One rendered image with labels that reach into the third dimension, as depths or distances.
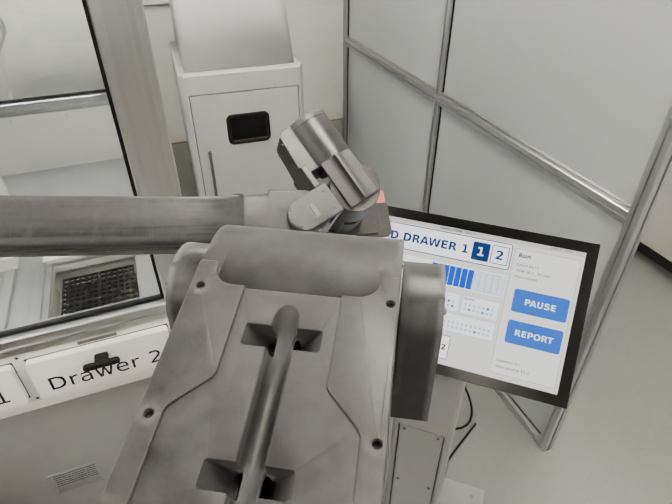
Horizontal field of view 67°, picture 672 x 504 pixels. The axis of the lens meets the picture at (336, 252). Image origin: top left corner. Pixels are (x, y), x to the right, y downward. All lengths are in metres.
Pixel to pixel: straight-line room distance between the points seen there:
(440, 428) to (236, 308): 1.19
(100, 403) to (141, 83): 0.79
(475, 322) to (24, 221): 0.78
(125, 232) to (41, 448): 1.04
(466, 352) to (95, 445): 0.97
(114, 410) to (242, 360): 1.27
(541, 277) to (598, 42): 0.76
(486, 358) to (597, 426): 1.37
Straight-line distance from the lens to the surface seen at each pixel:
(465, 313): 1.03
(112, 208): 0.54
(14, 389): 1.31
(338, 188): 0.56
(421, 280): 0.20
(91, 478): 1.62
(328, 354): 0.17
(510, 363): 1.04
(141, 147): 1.00
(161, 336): 1.23
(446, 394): 1.25
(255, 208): 0.53
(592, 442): 2.31
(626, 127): 1.54
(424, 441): 1.42
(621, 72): 1.54
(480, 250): 1.03
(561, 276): 1.04
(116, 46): 0.94
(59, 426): 1.45
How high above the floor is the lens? 1.74
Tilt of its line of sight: 36 degrees down
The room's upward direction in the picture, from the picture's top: straight up
